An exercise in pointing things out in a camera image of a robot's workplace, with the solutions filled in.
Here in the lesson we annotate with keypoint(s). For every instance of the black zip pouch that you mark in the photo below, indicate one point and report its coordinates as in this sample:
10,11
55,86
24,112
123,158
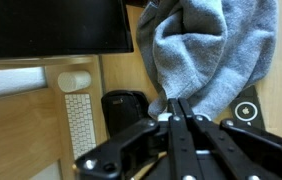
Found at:
124,113

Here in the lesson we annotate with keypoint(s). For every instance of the white keyboard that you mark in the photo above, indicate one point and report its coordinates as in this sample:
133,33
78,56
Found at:
80,126

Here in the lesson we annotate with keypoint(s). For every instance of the frosted glass jar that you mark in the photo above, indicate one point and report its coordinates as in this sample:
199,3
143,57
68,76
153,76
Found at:
74,81

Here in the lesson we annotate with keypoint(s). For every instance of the black computer monitor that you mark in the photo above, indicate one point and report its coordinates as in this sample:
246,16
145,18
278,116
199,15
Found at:
47,26

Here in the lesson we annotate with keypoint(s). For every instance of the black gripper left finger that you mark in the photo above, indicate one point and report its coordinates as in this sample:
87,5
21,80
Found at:
177,146

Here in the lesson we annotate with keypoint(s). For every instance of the grey knit sweater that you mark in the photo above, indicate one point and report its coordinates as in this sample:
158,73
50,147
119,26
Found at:
207,50

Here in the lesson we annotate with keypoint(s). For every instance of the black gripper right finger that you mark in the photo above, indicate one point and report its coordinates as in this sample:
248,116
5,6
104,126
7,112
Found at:
241,150

